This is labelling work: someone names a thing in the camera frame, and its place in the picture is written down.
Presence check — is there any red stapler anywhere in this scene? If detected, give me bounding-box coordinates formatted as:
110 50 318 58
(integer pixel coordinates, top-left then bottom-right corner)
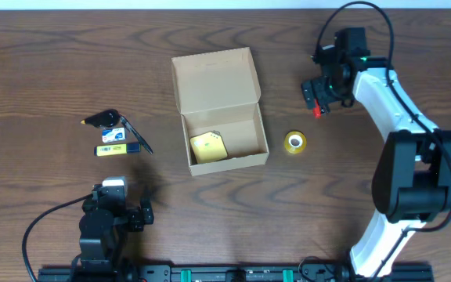
312 99 324 119

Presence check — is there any yellow highlighter dark cap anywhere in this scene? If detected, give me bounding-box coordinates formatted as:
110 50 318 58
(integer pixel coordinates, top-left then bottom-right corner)
94 143 141 157

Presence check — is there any yellow tape roll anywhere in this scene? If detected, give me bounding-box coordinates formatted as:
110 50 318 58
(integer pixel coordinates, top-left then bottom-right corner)
283 131 307 154

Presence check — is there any yellow sticky note pad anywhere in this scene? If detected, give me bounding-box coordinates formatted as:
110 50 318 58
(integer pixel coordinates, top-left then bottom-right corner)
189 131 228 164

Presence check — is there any cardboard box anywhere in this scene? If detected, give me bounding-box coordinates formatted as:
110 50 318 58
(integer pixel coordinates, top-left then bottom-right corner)
171 47 269 176

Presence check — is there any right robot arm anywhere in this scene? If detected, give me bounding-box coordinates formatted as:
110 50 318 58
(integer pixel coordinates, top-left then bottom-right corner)
301 27 451 281

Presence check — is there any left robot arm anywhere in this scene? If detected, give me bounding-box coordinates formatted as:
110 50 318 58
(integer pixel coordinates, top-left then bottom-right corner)
79 184 154 274

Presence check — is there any white blue eraser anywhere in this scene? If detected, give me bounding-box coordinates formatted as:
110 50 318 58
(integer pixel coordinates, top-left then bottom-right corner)
102 128 126 143

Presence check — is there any black ballpoint pen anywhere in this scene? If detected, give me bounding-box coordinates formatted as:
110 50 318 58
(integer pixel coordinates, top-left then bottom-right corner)
120 115 153 154

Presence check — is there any black mounting rail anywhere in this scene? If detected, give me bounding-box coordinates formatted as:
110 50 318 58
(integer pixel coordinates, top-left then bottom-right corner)
37 263 434 282

